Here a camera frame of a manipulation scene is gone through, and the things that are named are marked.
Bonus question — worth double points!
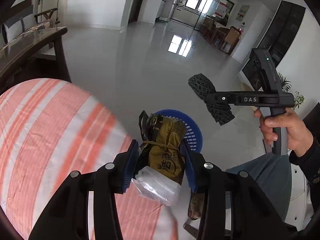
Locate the person right hand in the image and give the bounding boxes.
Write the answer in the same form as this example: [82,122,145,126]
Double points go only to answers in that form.
[254,108,313,157]

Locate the blue jeans leg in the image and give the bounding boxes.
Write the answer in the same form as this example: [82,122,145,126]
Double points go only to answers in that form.
[226,153,292,220]

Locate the dark wooden sofa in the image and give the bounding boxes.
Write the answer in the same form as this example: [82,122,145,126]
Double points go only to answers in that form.
[1,0,60,44]

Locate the brown slipper shoe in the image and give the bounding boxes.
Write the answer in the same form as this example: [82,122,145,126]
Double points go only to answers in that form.
[188,192,204,220]

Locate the blue plastic basket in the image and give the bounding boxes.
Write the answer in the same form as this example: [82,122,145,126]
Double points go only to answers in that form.
[155,109,203,153]

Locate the black foam fruit net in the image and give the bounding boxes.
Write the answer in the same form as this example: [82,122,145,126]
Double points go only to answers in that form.
[188,73,235,126]

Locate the orange striped tablecloth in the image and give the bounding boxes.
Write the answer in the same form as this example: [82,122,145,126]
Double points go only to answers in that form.
[0,77,180,240]

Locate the olive bag trash bundle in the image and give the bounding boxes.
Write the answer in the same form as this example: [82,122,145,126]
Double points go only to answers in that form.
[132,111,187,206]

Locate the grey white cushion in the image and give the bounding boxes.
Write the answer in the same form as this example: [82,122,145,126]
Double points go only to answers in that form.
[2,5,36,43]

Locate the dark wooden coffee table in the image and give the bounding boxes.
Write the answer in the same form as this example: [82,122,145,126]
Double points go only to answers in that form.
[1,27,71,94]

